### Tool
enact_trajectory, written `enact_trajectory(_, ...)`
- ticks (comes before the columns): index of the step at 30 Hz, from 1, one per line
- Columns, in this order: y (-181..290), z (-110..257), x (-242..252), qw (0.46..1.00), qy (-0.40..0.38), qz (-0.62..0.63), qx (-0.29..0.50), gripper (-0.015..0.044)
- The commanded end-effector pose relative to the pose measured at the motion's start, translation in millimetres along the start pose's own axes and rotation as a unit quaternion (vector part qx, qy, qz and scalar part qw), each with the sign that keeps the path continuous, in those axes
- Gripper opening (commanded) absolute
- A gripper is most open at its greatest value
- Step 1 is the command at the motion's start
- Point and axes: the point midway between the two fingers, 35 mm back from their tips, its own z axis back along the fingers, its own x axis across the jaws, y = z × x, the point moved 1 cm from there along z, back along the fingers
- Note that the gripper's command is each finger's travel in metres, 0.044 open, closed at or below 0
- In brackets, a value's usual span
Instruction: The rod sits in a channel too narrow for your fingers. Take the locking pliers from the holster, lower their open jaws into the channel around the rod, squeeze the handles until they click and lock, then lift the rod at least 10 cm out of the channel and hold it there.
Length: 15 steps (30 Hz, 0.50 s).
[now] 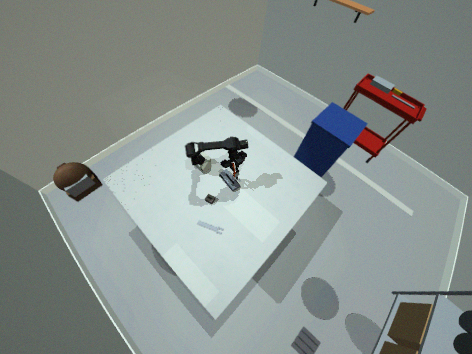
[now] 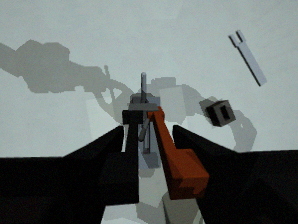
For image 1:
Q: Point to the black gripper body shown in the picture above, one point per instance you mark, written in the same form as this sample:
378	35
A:
226	163

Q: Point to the grey forked bar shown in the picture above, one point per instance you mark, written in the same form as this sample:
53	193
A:
210	227

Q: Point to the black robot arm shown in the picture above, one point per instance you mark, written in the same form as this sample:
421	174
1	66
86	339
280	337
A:
232	144

